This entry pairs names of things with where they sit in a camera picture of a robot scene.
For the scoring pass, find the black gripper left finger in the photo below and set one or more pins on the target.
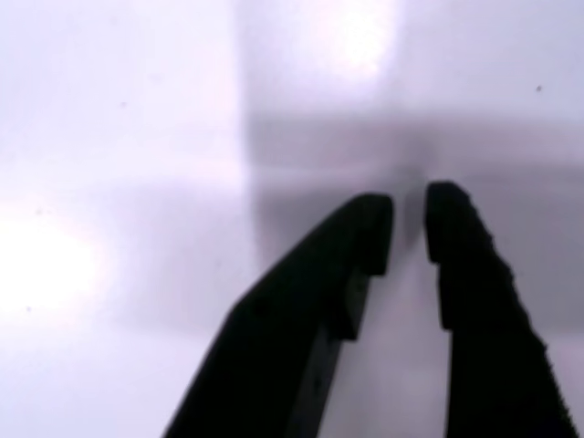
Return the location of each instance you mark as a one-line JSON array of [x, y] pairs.
[[292, 328]]

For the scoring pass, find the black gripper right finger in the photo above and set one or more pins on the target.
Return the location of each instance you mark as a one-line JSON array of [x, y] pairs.
[[483, 328]]

